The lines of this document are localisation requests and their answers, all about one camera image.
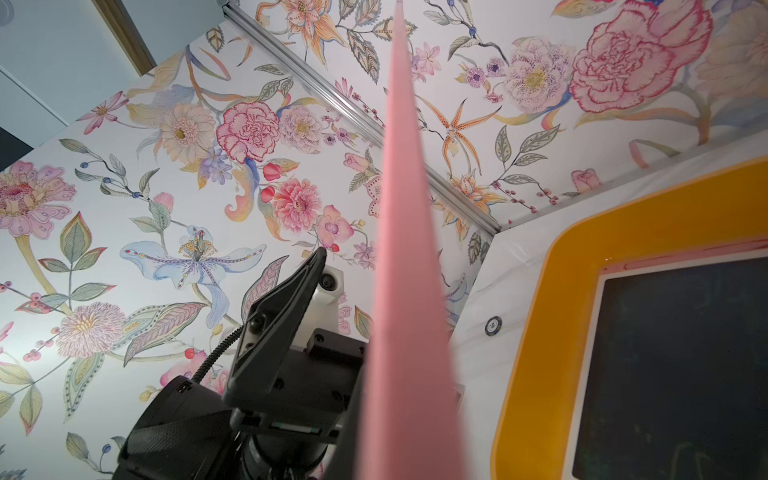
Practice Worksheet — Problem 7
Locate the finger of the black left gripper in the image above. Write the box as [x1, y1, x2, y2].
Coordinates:
[224, 247, 327, 411]

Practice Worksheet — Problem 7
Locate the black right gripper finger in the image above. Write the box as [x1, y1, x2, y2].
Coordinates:
[323, 371, 365, 480]

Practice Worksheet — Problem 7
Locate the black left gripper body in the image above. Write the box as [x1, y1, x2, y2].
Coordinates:
[230, 329, 366, 444]

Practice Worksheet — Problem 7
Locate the pink writing tablet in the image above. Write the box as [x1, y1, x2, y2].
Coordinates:
[355, 1, 466, 479]
[560, 239, 767, 479]

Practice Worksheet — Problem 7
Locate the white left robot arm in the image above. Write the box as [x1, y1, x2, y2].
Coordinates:
[115, 248, 366, 479]

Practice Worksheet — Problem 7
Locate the yellow plastic storage box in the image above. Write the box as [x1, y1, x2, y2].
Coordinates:
[490, 157, 767, 479]

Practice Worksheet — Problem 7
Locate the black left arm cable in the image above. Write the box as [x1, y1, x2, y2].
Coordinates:
[190, 323, 244, 385]

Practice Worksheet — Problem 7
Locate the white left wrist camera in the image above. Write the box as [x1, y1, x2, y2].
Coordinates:
[302, 266, 345, 343]

